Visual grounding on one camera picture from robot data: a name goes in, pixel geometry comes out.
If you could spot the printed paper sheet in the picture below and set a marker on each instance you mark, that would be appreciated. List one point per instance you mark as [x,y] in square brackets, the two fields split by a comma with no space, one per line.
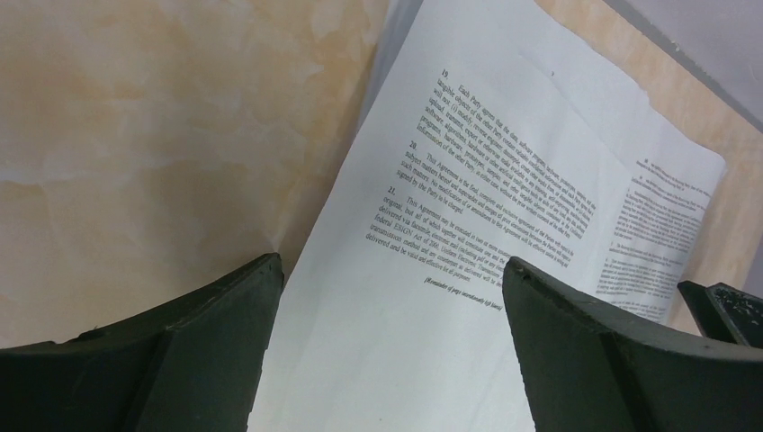
[491,132]
[673,180]

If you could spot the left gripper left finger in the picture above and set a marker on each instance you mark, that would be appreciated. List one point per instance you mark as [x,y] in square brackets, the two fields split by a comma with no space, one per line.
[190,364]

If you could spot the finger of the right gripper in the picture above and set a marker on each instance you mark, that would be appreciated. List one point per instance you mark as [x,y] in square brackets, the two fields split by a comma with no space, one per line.
[724,313]

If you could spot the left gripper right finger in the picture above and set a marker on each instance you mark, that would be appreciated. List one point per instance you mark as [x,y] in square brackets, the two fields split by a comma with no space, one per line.
[588,365]

